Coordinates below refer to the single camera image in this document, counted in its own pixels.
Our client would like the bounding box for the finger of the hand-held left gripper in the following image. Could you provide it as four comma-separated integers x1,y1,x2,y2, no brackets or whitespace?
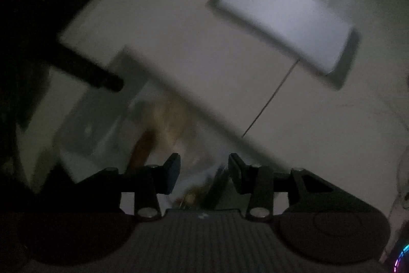
57,42,125,93

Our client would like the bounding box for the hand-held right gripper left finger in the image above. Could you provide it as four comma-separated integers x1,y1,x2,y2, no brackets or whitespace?
75,153,182,223

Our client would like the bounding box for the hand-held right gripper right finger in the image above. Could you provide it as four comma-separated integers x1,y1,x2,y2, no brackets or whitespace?
228,153,335,223

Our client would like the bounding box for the black rectangular bar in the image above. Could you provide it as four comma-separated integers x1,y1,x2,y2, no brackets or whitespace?
204,163,229,210

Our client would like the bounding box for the small toy figure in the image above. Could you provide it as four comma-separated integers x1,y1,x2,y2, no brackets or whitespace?
179,186,206,208

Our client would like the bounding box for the orange and black tool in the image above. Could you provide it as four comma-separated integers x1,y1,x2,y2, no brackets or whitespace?
127,128,158,172

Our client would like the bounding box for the beige tissue pack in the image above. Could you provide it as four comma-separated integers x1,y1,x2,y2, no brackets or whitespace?
137,100,194,159

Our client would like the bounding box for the white cardboard box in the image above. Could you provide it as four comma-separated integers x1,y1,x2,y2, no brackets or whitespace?
52,45,290,213

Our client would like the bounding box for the dark wooden furniture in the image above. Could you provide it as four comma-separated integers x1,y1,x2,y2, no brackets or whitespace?
0,0,151,193

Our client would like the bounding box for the flat grey box lid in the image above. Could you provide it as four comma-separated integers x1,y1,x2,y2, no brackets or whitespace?
207,0,361,92

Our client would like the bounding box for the computer case with coloured fans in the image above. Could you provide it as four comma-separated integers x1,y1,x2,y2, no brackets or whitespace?
388,239,409,273

